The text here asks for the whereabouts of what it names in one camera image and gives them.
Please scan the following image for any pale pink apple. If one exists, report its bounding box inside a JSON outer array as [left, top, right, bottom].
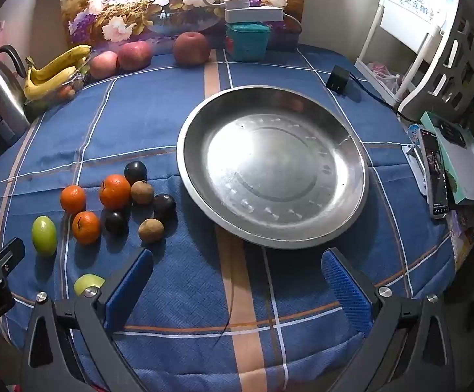
[[89, 51, 120, 80]]

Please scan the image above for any bunch of yellow bananas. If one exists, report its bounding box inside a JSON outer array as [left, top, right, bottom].
[[24, 44, 92, 101]]

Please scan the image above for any green and white box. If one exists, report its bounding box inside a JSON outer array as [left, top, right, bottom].
[[420, 111, 474, 205]]

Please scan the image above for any black cable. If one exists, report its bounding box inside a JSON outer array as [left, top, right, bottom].
[[345, 74, 409, 121]]

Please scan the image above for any black power adapter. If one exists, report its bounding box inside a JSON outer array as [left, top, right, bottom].
[[326, 64, 350, 94]]

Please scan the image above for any round stainless steel plate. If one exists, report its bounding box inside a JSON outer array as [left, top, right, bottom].
[[176, 85, 369, 250]]

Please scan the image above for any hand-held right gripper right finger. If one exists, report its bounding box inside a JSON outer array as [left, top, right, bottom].
[[321, 247, 457, 392]]

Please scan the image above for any colourful booklet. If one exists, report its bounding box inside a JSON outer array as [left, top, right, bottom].
[[445, 204, 474, 270]]

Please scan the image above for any blue plaid tablecloth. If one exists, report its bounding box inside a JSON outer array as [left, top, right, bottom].
[[0, 43, 456, 392]]

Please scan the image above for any floral painting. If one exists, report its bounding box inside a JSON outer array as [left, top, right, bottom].
[[59, 0, 309, 52]]

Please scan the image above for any blue and white packet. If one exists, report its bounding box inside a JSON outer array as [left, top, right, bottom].
[[407, 124, 423, 148]]

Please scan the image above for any dark purple plum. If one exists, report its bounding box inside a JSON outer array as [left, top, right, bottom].
[[124, 161, 148, 185], [104, 211, 129, 235], [152, 194, 177, 222]]

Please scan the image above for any brown kiwi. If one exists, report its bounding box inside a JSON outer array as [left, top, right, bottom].
[[130, 181, 155, 205], [138, 218, 165, 244]]

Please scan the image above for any clear glass container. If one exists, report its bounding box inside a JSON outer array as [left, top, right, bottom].
[[26, 59, 91, 109]]

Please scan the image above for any dark red apple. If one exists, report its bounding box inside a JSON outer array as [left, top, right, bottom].
[[172, 31, 211, 67]]

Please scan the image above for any pink plastic bag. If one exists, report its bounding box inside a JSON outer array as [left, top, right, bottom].
[[365, 62, 403, 94]]

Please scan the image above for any small green apple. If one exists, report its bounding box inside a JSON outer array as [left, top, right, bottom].
[[32, 216, 58, 257], [74, 274, 106, 296]]

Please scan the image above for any black smartphone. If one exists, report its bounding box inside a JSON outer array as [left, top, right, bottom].
[[419, 129, 450, 219]]

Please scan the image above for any teal plastic box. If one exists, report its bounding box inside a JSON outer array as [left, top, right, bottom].
[[225, 22, 271, 61]]

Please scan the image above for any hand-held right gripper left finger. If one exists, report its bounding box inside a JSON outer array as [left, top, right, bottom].
[[20, 247, 155, 392]]

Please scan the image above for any white plastic chair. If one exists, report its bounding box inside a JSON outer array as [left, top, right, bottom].
[[354, 0, 474, 123]]

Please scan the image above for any white phone stand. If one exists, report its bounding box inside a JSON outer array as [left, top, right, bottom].
[[402, 144, 429, 194]]

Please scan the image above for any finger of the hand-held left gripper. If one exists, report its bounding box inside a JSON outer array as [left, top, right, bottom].
[[0, 237, 26, 286]]

